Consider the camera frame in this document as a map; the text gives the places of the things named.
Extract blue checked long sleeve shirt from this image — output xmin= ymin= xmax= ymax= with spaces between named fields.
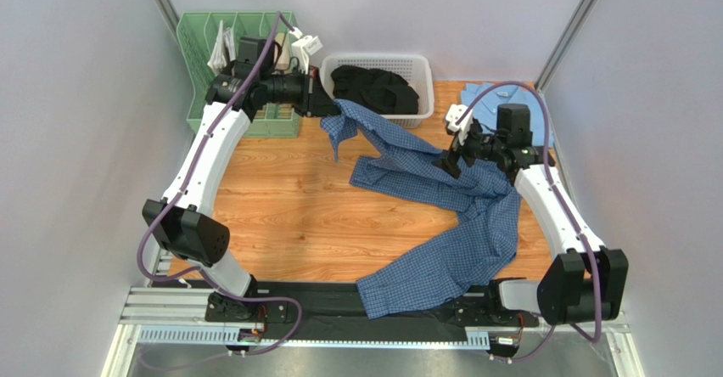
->
xmin=320 ymin=99 xmax=522 ymax=319

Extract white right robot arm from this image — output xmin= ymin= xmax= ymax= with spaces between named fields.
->
xmin=434 ymin=104 xmax=629 ymax=325

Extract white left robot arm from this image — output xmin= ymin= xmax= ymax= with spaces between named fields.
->
xmin=139 ymin=32 xmax=339 ymax=301

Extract tan book in organizer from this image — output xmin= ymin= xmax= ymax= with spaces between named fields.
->
xmin=274 ymin=32 xmax=291 ymax=74

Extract black garment in basket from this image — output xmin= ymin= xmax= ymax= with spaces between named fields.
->
xmin=331 ymin=65 xmax=419 ymax=115

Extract white plastic basket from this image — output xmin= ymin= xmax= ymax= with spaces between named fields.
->
xmin=318 ymin=53 xmax=434 ymax=129

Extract white papers in organizer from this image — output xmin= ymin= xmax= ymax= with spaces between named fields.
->
xmin=207 ymin=20 xmax=237 ymax=75

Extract green plastic file organizer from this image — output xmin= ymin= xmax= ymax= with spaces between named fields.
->
xmin=177 ymin=11 xmax=300 ymax=138

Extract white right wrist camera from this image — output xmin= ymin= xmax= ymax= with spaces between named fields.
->
xmin=444 ymin=104 xmax=473 ymax=145

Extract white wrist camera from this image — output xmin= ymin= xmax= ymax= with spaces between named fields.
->
xmin=291 ymin=36 xmax=323 ymax=74
xmin=444 ymin=104 xmax=473 ymax=145

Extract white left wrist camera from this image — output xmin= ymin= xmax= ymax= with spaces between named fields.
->
xmin=291 ymin=36 xmax=323 ymax=74

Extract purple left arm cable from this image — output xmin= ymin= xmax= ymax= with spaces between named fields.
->
xmin=135 ymin=11 xmax=303 ymax=361

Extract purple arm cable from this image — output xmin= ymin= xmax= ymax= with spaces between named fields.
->
xmin=460 ymin=81 xmax=603 ymax=363
xmin=135 ymin=11 xmax=303 ymax=361

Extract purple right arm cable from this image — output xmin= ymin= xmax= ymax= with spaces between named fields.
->
xmin=460 ymin=81 xmax=603 ymax=363

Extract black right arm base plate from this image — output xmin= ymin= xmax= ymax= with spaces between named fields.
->
xmin=441 ymin=295 xmax=540 ymax=328

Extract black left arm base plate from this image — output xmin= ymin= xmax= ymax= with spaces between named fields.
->
xmin=205 ymin=292 xmax=298 ymax=324

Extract aluminium rail frame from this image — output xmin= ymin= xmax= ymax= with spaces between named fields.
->
xmin=101 ymin=132 xmax=631 ymax=377

